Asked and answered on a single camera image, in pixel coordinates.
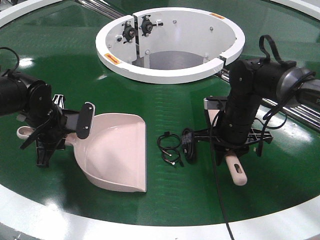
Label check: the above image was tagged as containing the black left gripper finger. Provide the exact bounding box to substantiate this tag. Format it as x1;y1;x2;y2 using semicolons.
36;140;57;167
75;102;95;140

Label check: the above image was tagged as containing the black bearing mount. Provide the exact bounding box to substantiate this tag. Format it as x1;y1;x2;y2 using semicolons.
122;21;136;44
140;15;164;37

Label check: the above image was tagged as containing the black bearing mount right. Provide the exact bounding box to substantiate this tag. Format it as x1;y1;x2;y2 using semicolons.
140;15;164;37

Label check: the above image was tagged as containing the white far outer rim left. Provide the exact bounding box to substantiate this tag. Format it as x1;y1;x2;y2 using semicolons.
0;0;61;27

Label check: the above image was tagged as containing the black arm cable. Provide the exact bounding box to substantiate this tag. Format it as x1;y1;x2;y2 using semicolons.
209;34;317;240
0;46;20;78

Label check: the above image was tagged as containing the white inner conveyor ring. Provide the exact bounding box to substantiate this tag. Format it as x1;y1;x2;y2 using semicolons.
95;7;246;85

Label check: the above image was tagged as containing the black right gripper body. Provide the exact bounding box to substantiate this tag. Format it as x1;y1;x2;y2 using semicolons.
214;135;250;165

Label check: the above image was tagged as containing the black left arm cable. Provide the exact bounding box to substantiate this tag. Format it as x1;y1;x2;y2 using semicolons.
0;46;20;78

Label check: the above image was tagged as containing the white outer conveyor rim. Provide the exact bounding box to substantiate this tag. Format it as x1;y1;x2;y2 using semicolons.
0;186;320;240

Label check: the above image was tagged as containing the beige plastic dustpan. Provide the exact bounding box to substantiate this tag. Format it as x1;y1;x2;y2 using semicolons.
16;112;147;193

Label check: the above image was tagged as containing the thin black cable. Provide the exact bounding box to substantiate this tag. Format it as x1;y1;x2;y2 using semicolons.
157;132;185;168

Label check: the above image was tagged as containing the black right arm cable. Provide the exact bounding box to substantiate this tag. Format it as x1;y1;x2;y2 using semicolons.
209;34;317;240

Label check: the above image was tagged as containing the white far outer rim right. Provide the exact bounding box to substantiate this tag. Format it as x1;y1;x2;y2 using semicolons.
271;0;320;20

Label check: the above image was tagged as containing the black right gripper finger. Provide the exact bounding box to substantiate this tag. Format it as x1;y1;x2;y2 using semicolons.
191;128;220;144
247;128;273;145

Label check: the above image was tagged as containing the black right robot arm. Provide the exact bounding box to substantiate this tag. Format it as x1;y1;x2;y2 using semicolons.
194;58;320;165

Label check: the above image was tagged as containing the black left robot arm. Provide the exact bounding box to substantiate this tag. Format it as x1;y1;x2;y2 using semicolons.
0;69;95;168

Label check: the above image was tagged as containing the black usb cable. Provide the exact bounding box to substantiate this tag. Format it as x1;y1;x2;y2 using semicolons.
180;127;197;163

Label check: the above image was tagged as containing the black bearing mount left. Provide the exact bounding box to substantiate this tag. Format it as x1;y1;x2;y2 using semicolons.
122;21;136;44

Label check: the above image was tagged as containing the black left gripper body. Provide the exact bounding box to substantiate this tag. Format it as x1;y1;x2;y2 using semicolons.
24;94;80;150

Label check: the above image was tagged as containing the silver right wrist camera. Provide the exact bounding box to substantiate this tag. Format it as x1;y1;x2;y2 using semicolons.
203;96;228;111

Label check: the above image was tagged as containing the beige hand brush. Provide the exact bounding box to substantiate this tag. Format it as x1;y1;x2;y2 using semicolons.
206;109;248;187

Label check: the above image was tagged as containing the chrome roller bars top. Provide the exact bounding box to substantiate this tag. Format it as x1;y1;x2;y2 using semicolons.
76;0;125;20

